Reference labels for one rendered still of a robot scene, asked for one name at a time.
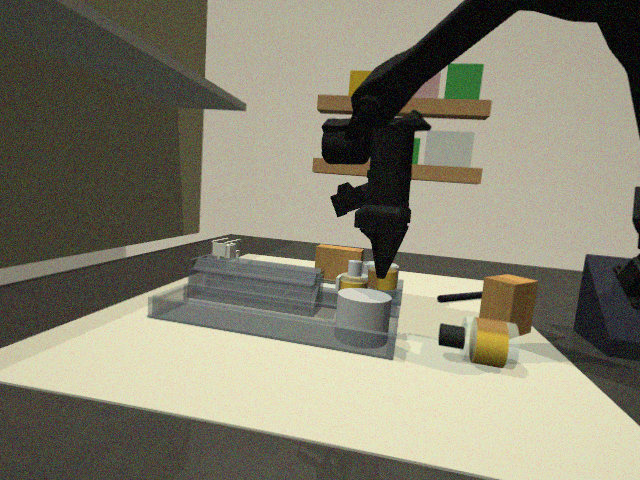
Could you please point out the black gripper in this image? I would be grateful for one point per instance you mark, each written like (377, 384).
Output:
(384, 220)

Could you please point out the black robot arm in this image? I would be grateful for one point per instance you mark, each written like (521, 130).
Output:
(374, 132)

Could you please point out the dark grey flat bar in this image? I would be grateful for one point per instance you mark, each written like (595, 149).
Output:
(459, 296)

